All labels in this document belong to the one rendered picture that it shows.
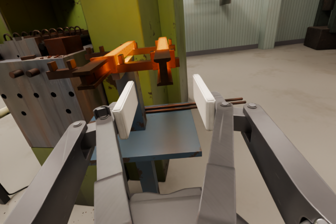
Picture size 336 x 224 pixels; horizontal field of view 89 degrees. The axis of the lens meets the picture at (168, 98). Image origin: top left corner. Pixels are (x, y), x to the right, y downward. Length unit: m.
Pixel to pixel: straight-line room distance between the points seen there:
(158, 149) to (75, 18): 1.07
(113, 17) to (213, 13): 4.13
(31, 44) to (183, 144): 0.73
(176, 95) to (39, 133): 0.89
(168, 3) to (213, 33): 3.72
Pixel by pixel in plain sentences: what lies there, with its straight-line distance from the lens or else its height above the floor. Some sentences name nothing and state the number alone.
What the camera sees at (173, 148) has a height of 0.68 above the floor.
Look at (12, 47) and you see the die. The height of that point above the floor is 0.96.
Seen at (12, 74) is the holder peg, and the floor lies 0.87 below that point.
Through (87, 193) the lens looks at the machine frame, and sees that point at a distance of 1.24.
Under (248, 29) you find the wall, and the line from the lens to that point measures 5.24.
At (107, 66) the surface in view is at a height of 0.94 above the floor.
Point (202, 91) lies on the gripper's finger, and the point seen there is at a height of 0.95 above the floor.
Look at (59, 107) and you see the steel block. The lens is 0.89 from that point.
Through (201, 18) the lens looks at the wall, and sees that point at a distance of 4.77.
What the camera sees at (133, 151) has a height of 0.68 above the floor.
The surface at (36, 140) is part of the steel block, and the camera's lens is 1.12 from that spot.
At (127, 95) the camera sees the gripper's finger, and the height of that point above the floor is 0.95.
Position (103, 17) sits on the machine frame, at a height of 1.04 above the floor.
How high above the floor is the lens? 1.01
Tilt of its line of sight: 25 degrees down
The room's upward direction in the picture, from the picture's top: 6 degrees counter-clockwise
